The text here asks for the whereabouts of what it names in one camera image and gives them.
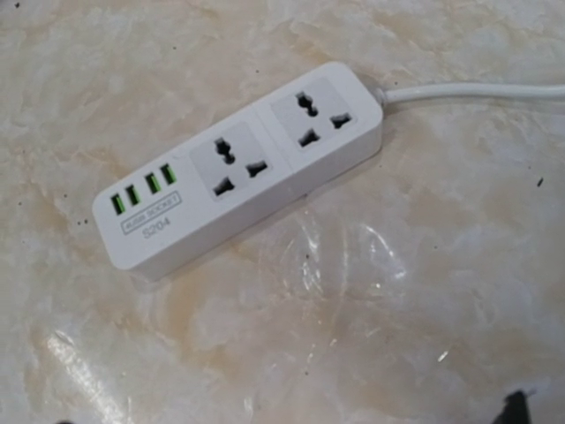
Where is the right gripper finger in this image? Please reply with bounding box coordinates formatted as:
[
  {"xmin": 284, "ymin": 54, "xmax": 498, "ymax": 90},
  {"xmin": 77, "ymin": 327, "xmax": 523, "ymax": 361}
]
[{"xmin": 493, "ymin": 390, "xmax": 537, "ymax": 424}]

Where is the white power strip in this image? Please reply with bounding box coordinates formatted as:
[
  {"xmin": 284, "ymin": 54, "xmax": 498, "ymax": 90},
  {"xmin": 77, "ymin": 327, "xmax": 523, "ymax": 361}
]
[{"xmin": 92, "ymin": 62, "xmax": 564, "ymax": 281}]

